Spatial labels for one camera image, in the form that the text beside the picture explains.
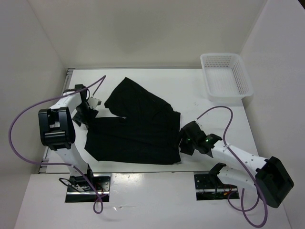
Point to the black shorts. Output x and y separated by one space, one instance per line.
143 129

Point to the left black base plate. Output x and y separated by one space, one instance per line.
85 194

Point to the white perforated plastic basket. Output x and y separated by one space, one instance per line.
226 77

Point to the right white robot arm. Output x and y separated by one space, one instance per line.
237 167

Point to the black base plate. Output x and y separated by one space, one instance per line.
207 188
85 194

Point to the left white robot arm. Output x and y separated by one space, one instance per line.
58 134

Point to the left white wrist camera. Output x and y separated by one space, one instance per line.
93 103

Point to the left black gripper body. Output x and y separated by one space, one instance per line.
84 111

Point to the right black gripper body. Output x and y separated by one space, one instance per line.
190 146

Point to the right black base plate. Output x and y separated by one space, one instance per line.
207 188

